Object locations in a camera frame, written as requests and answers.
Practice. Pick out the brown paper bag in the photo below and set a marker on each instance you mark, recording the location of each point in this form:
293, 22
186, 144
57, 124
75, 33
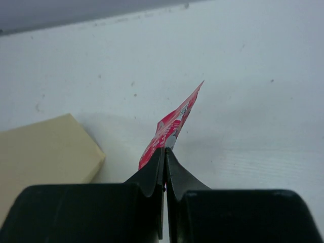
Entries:
54, 151

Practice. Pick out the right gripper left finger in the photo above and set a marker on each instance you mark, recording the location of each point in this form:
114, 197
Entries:
112, 212

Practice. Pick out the small red snack packet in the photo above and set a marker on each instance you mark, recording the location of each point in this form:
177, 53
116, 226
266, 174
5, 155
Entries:
168, 129

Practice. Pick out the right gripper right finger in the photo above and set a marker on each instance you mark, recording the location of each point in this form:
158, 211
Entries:
198, 213

